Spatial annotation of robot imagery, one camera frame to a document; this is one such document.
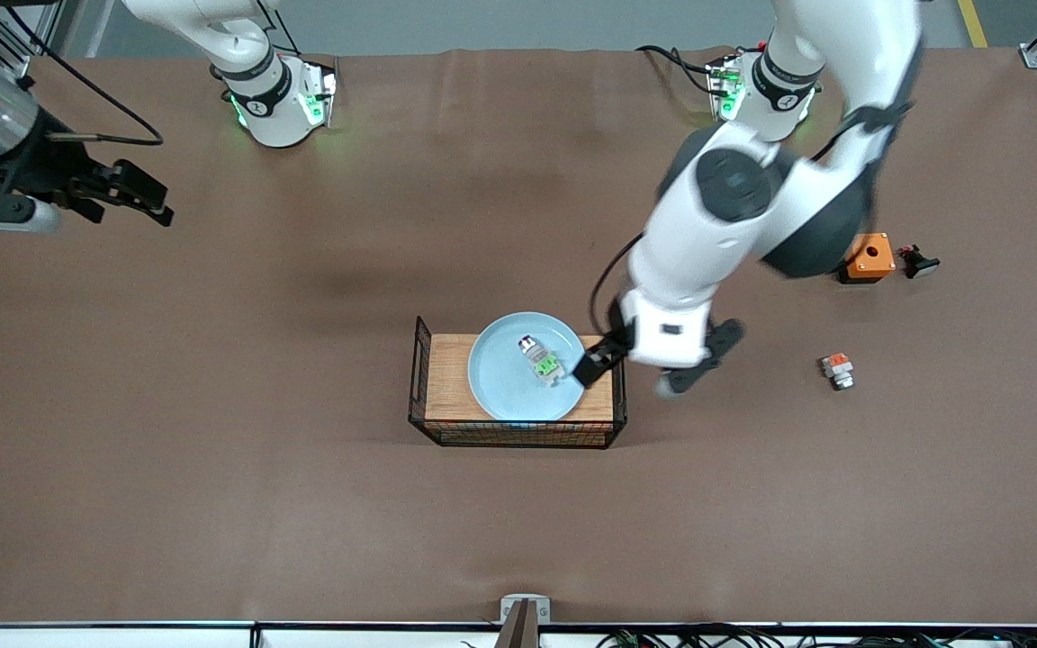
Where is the small green-white connector part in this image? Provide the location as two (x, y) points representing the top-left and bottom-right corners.
(518, 334), (567, 389)

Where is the light blue round plate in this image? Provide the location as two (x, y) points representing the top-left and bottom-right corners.
(467, 311), (588, 423)

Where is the white push button orange label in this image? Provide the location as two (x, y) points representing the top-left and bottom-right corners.
(821, 352), (856, 392)

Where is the small black red button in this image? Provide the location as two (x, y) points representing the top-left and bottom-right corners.
(897, 244), (942, 281)

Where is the wooden board basket base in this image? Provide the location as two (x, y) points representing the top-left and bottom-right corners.
(425, 334), (615, 423)

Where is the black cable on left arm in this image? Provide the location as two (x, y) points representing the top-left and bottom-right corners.
(588, 232), (646, 341)

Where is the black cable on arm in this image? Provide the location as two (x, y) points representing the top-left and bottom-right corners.
(0, 0), (165, 148)
(588, 232), (646, 341)

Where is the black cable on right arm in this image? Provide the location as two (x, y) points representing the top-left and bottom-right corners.
(0, 0), (165, 148)

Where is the black wire mesh basket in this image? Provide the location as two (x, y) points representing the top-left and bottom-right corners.
(408, 315), (628, 450)

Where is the orange button enclosure box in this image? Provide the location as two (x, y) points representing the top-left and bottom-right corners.
(837, 232), (897, 285)

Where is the grey metal table bracket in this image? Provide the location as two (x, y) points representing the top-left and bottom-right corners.
(495, 593), (552, 648)

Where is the black cable at arm base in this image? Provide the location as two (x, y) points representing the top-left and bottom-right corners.
(635, 44), (719, 96)

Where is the bundle of black cables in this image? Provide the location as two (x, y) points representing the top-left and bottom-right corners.
(595, 623), (1037, 648)

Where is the white table edge rail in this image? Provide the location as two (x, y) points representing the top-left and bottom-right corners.
(0, 620), (1037, 648)

